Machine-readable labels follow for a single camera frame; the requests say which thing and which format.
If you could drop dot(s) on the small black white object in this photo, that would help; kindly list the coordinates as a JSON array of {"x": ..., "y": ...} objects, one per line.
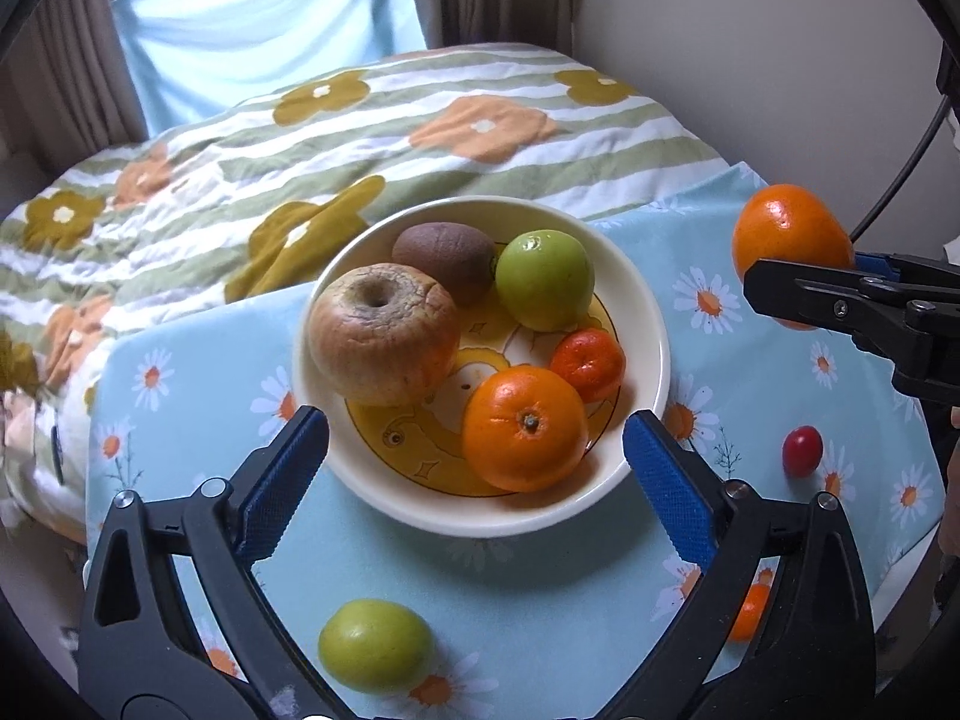
[{"x": 59, "y": 456}]

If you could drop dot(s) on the blue daisy tablecloth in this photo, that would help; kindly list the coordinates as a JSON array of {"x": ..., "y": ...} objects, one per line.
[{"x": 187, "y": 360}]

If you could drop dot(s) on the brown kiwi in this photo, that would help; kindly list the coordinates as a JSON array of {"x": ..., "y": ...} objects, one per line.
[{"x": 442, "y": 255}]

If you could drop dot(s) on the small mandarin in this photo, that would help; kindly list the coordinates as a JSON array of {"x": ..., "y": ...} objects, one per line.
[
  {"x": 752, "y": 611},
  {"x": 589, "y": 364}
]

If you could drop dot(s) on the striped floral blanket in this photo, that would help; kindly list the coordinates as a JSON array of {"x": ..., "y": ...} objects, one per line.
[{"x": 225, "y": 165}]

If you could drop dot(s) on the large orange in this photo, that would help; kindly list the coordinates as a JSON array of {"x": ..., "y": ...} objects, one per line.
[{"x": 517, "y": 427}]

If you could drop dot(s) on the cream bowl with bear print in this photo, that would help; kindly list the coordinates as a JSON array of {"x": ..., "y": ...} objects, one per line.
[{"x": 450, "y": 506}]

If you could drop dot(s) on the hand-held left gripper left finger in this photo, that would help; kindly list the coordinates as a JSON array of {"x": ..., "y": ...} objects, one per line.
[{"x": 281, "y": 480}]

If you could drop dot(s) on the red cherry tomato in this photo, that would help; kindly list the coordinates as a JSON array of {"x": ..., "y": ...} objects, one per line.
[{"x": 802, "y": 451}]

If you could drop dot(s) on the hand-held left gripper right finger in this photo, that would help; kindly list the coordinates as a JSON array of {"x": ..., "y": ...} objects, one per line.
[{"x": 671, "y": 495}]

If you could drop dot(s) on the light blue window cloth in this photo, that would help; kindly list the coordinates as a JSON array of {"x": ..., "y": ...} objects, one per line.
[{"x": 262, "y": 15}]

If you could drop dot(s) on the green round fruit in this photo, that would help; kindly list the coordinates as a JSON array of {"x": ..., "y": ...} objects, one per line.
[
  {"x": 544, "y": 281},
  {"x": 375, "y": 641}
]

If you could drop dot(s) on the wrinkled apple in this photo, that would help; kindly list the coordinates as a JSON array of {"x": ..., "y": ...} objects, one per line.
[{"x": 382, "y": 337}]

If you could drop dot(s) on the medium orange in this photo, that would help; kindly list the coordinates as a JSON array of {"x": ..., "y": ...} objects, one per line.
[{"x": 787, "y": 229}]

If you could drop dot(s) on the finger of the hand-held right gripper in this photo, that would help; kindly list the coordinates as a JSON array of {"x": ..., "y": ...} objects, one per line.
[
  {"x": 817, "y": 296},
  {"x": 874, "y": 264}
]

